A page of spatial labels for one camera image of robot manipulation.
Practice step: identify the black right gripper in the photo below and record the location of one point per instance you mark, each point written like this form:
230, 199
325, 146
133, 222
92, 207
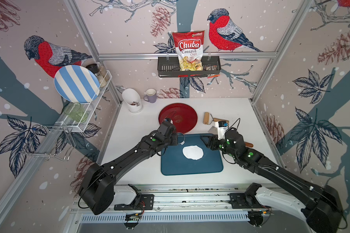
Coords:
213, 139

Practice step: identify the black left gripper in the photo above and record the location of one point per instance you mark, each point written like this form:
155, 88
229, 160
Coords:
175, 137

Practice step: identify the metal spatula wooden handle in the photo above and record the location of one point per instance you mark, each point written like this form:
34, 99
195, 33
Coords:
214, 131

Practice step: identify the white dough piece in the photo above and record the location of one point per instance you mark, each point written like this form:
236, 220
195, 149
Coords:
193, 152

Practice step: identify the wooden rolling pin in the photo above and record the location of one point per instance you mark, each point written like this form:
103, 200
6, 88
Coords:
208, 119

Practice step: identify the teal plastic tray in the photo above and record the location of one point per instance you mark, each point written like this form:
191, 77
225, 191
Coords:
173, 162

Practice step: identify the small round metal cutter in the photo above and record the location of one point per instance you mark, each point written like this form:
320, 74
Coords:
181, 138

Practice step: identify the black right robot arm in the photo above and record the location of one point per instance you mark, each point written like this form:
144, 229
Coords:
323, 210

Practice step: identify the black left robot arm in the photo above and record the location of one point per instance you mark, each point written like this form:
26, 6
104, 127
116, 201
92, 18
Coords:
97, 188

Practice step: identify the round red tray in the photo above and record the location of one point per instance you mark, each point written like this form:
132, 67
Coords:
183, 116

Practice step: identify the purple mug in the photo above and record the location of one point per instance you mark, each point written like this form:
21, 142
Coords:
150, 95

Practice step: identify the white cutlery holder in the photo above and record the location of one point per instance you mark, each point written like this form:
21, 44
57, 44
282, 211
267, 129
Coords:
133, 100

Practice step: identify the red cassava chips bag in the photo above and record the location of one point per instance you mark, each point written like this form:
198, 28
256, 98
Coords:
189, 48

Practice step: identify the green glass cup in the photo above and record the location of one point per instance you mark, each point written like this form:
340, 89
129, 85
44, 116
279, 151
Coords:
76, 112

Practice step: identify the dark lid spice jar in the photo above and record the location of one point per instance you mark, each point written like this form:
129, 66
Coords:
94, 69

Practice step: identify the blue white striped plate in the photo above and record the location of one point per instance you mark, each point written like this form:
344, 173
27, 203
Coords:
77, 84

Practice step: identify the black wire wall basket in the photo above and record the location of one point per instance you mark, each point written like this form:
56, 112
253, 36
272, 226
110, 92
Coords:
170, 67

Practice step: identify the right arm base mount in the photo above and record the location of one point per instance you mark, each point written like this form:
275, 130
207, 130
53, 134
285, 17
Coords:
246, 200

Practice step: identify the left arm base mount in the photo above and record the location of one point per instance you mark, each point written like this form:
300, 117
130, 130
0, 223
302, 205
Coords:
128, 197

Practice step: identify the white wire wall shelf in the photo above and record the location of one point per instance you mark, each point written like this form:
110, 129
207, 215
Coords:
59, 140

